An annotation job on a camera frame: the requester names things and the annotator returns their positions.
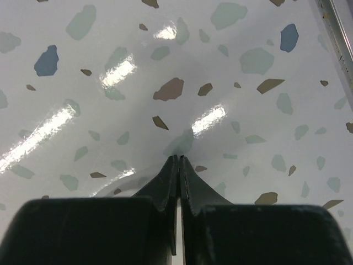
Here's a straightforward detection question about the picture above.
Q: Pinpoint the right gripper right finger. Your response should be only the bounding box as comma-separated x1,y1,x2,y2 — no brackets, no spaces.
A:
179,156,352,264

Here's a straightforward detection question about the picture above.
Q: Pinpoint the aluminium frame rail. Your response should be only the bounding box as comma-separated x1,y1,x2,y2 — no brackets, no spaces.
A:
318,0,352,89

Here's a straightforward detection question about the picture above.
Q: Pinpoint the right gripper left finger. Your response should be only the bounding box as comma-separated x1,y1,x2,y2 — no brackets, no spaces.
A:
1,156,178,264

